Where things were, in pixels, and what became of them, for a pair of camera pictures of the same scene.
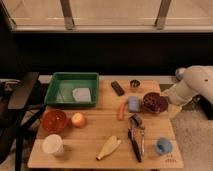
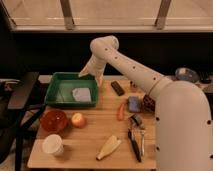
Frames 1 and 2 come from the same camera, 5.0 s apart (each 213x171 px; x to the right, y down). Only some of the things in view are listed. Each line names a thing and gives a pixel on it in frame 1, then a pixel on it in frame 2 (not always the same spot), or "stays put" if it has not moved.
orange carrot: x=120 y=114 stays put
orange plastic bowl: x=54 y=120 stays put
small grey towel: x=82 y=94 stays put
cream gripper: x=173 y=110 -> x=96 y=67
